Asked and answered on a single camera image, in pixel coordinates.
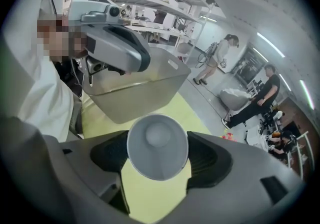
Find olive green plastic basin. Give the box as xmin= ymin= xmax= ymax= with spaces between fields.
xmin=82 ymin=44 xmax=192 ymax=125

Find yellow-green tablecloth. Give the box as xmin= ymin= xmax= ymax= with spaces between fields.
xmin=81 ymin=91 xmax=214 ymax=223

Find white beanbag seat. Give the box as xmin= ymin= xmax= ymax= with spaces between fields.
xmin=218 ymin=87 xmax=252 ymax=110

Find ceiling light strips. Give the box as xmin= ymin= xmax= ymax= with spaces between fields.
xmin=207 ymin=16 xmax=316 ymax=111

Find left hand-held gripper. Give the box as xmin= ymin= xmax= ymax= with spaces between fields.
xmin=67 ymin=0 xmax=152 ymax=86

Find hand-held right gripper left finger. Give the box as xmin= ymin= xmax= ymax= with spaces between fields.
xmin=58 ymin=129 xmax=131 ymax=216

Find white shelving by brick wall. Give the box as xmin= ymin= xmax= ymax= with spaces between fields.
xmin=287 ymin=130 xmax=316 ymax=182

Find pot of colourful flowers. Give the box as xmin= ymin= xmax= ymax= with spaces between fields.
xmin=219 ymin=129 xmax=237 ymax=142

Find person's own torso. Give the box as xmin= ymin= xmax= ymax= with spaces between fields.
xmin=4 ymin=0 xmax=85 ymax=144

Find long white shelving unit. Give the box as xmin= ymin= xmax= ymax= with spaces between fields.
xmin=94 ymin=0 xmax=214 ymax=64

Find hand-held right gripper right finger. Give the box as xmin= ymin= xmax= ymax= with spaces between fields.
xmin=179 ymin=130 xmax=306 ymax=224

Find person's own head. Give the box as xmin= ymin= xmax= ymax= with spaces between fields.
xmin=36 ymin=14 xmax=89 ymax=63

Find white low cabinet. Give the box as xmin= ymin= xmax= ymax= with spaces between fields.
xmin=246 ymin=126 xmax=270 ymax=153

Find white cup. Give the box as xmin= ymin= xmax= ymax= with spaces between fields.
xmin=126 ymin=113 xmax=190 ymax=182

